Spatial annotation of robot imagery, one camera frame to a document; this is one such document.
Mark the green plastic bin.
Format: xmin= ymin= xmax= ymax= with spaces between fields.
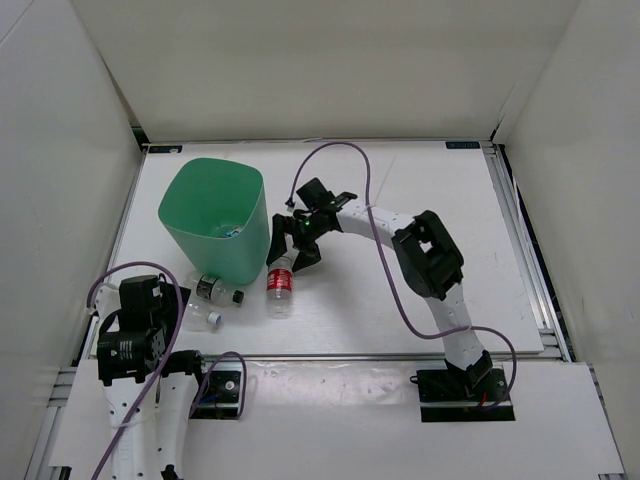
xmin=158 ymin=158 xmax=270 ymax=285

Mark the clear white cap bottle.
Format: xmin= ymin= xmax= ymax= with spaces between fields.
xmin=181 ymin=297 xmax=222 ymax=332

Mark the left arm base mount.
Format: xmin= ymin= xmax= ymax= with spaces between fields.
xmin=189 ymin=352 xmax=248 ymax=420

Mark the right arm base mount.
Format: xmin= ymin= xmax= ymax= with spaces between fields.
xmin=409 ymin=366 xmax=516 ymax=423

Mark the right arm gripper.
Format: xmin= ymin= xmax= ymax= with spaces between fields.
xmin=267 ymin=212 xmax=328 ymax=273

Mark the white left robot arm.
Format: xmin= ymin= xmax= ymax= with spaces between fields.
xmin=91 ymin=275 xmax=210 ymax=479

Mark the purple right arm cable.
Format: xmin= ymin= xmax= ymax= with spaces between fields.
xmin=284 ymin=142 xmax=519 ymax=411

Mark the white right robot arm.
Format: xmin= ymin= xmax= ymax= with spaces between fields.
xmin=267 ymin=200 xmax=493 ymax=400

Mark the black cap black label bottle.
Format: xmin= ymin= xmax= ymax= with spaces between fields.
xmin=185 ymin=271 xmax=245 ymax=307

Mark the red cap water bottle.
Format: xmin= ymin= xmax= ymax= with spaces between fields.
xmin=266 ymin=255 xmax=293 ymax=318

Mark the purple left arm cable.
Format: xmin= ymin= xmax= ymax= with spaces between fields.
xmin=85 ymin=259 xmax=247 ymax=480

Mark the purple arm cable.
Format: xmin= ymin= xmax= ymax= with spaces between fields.
xmin=284 ymin=142 xmax=519 ymax=411
xmin=85 ymin=259 xmax=247 ymax=480

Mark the grapefruit label white cap bottle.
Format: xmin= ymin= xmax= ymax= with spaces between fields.
xmin=211 ymin=225 xmax=243 ymax=239

